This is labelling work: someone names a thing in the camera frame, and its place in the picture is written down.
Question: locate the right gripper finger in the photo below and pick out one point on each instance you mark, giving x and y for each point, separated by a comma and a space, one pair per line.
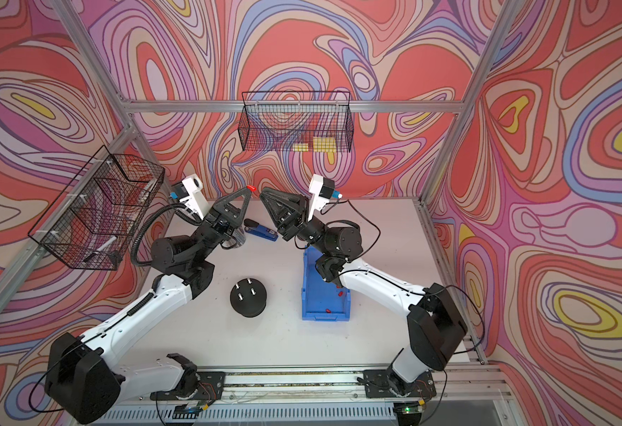
273, 205
269, 194

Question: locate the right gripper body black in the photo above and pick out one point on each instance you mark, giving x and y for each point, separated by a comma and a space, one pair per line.
300, 225

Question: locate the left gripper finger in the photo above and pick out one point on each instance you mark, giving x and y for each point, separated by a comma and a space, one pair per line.
246, 195
229, 203

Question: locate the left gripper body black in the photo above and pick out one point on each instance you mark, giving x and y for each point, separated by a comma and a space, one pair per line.
213, 231

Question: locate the blue plastic bin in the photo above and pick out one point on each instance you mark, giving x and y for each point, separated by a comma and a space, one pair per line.
318, 295

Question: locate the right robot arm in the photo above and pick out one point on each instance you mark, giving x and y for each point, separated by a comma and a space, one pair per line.
436, 327

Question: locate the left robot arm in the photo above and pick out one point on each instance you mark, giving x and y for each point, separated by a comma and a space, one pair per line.
84, 375

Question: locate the black round screw base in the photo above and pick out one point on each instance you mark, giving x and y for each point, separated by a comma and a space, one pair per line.
248, 297

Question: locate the blue black stapler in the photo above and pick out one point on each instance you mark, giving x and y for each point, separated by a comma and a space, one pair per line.
255, 228

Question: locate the yellow sticky note pad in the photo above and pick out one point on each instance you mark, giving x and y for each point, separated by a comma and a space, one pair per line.
324, 145

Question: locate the white marker in basket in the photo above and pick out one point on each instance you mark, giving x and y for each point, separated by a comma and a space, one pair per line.
100, 249

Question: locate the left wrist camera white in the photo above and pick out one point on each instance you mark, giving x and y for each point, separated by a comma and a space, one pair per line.
189, 193

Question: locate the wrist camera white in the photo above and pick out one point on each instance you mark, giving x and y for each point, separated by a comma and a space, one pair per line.
322, 190
189, 193

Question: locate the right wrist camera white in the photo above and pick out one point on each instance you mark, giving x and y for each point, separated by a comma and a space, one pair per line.
322, 190

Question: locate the black wire basket back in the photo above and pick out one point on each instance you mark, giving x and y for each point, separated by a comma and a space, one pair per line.
287, 121

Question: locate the black wire basket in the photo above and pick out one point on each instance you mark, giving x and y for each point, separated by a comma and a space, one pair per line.
108, 196
287, 121

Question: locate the black wire basket left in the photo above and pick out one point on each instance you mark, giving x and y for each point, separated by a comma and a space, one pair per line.
108, 196

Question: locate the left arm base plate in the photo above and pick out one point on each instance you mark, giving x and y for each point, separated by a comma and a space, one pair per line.
207, 386

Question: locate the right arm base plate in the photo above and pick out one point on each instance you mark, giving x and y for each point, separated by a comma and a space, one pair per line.
383, 383

